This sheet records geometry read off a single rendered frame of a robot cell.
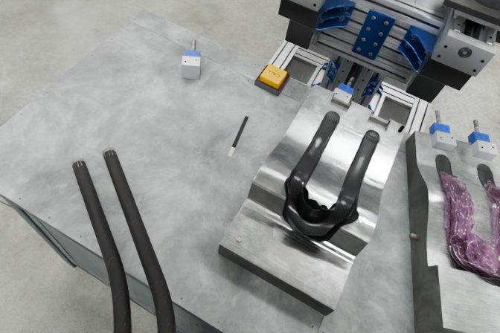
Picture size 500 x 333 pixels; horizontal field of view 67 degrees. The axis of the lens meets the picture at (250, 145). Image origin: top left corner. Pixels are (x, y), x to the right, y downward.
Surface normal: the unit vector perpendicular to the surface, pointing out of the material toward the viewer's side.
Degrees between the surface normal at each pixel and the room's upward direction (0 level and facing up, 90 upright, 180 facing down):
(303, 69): 0
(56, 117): 0
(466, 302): 0
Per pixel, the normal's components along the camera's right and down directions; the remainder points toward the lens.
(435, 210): 0.07, -0.35
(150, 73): 0.11, -0.55
